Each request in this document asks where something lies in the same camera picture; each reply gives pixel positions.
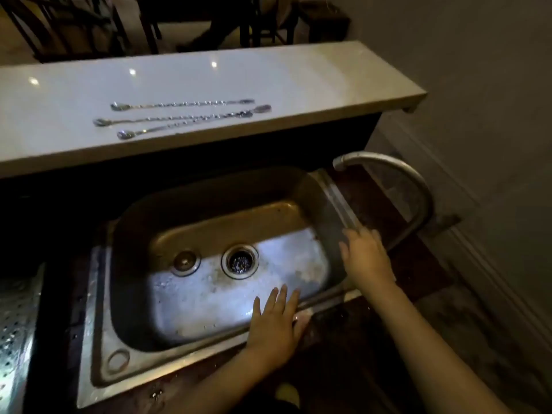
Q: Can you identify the person's left hand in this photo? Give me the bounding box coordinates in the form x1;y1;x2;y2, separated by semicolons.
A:
246;284;312;371

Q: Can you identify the person's right hand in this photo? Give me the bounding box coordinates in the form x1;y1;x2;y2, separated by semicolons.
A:
338;226;396;290

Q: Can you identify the person's left forearm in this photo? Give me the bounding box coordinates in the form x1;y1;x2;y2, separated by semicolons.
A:
170;346;279;414

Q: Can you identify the person's right forearm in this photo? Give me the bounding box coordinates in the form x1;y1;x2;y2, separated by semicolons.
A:
367;278;516;414

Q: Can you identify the round sink drain strainer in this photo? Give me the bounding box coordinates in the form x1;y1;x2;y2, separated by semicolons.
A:
221;243;260;280

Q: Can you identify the stainless steel sink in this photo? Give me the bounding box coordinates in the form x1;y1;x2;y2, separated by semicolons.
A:
77;166;368;410

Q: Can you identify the round metal sink plug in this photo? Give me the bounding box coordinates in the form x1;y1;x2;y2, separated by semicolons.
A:
170;248;202;277

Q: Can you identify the curved metal faucet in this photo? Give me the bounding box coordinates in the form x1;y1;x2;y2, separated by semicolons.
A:
332;152;434;251

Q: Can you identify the long twisted metal bar spoon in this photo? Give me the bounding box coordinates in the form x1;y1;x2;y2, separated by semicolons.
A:
117;104;273;141
93;110;254;127
111;98;255;112

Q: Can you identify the dark wooden stool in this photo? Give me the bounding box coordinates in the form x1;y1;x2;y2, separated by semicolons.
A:
298;1;351;44

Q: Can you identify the perforated metal drain tray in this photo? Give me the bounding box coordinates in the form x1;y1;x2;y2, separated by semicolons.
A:
0;263;46;414

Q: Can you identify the dark wooden table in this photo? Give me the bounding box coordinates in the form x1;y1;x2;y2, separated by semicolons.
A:
133;0;260;55

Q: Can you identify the dark wooden chair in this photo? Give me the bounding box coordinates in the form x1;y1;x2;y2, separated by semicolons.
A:
0;0;131;63

